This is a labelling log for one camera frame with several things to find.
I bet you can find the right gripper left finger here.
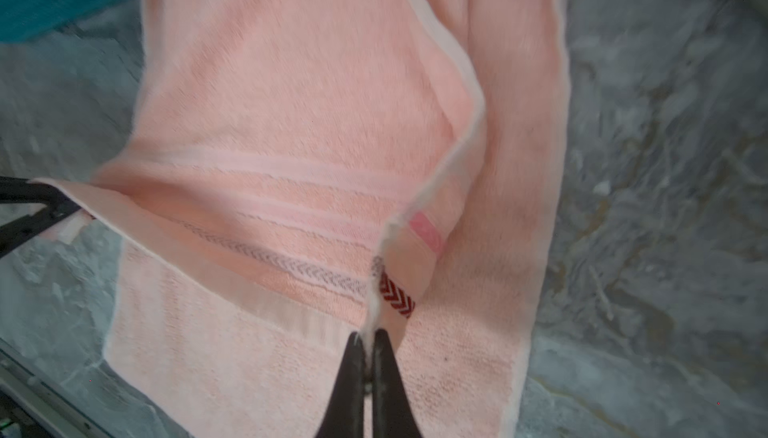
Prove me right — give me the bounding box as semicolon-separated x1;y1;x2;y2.
315;332;366;438

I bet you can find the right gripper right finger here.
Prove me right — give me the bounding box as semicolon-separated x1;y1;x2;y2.
371;329;423;438

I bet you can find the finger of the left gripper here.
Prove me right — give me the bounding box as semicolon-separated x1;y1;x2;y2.
1;177;81;258

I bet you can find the pink towel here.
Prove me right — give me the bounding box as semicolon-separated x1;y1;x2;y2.
56;0;570;437

